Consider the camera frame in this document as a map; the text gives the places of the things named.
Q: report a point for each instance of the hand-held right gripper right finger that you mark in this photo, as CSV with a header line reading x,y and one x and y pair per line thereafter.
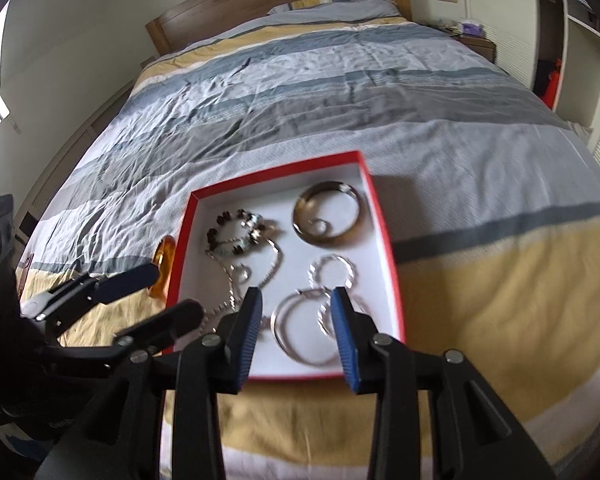
x,y
347,340

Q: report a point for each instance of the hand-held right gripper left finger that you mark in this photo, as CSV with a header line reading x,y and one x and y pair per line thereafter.
x,y
247,340

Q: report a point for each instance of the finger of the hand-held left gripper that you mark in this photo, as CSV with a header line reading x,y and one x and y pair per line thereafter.
x,y
125,281
170,317

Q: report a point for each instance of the silver bangle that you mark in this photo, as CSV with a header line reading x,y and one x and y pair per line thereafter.
x,y
275,327

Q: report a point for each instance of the amber bangle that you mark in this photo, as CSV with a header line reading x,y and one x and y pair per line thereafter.
x,y
164,260

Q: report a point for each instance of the brown bangle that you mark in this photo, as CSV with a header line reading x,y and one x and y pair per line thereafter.
x,y
298,215

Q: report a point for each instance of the red jewelry box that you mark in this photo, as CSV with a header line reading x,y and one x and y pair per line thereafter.
x,y
280,195

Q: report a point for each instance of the twisted silver hoop earring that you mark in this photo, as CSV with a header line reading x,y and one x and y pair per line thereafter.
x,y
325,322
310,272

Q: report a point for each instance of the bed with striped duvet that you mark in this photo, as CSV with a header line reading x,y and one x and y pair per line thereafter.
x,y
430,160

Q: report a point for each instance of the wooden headboard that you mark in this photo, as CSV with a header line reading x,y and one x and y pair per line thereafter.
x,y
205,15

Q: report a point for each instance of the wooden nightstand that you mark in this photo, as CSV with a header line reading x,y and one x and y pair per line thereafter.
x,y
477,49

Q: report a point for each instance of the red item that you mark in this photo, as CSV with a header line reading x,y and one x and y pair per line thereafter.
x,y
550,85

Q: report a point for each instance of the purple tissue box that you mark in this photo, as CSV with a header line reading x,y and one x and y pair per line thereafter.
x,y
471,28

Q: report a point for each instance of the grey pillow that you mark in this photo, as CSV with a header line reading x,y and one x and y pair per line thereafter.
x,y
340,5

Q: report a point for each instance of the white wardrobe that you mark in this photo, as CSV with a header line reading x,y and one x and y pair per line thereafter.
x,y
500,20

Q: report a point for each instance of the open white shelf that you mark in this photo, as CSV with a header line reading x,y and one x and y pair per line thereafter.
x,y
585,70

